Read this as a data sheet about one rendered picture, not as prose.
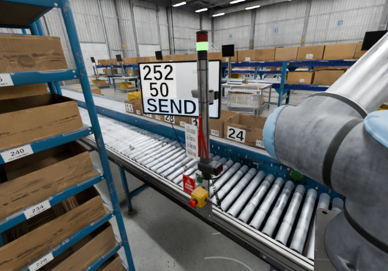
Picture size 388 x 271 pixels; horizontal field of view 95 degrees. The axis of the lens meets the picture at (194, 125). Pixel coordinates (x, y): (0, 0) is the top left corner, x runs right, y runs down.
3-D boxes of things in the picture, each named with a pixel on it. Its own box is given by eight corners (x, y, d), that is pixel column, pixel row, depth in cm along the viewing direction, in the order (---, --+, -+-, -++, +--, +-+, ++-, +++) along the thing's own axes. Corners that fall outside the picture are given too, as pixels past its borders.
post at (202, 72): (195, 212, 110) (187, 60, 79) (200, 207, 114) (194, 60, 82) (211, 222, 103) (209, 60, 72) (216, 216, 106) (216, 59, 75)
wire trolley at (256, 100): (229, 125, 434) (231, 81, 397) (253, 126, 419) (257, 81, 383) (225, 144, 337) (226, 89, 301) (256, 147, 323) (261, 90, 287)
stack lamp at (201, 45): (194, 50, 76) (193, 34, 74) (201, 50, 79) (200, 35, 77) (203, 49, 73) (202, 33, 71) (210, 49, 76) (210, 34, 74)
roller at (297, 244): (298, 252, 77) (302, 263, 77) (316, 186, 114) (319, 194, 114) (286, 249, 80) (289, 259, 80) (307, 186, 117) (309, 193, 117)
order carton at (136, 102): (126, 112, 253) (123, 100, 247) (143, 107, 274) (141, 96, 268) (142, 117, 229) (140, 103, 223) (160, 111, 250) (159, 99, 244)
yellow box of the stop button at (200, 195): (189, 204, 98) (188, 194, 96) (198, 195, 105) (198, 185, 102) (211, 218, 90) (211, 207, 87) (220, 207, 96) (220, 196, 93)
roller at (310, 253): (321, 271, 72) (310, 271, 76) (332, 196, 109) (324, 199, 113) (312, 259, 74) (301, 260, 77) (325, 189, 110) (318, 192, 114)
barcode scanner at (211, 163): (217, 186, 83) (215, 167, 80) (198, 180, 91) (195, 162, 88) (225, 179, 88) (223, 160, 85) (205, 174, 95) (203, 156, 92)
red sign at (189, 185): (183, 190, 111) (182, 173, 107) (184, 190, 112) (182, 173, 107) (204, 202, 101) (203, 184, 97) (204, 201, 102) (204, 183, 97)
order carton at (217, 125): (188, 129, 181) (187, 114, 175) (205, 121, 202) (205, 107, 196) (222, 139, 157) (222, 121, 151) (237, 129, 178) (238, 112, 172)
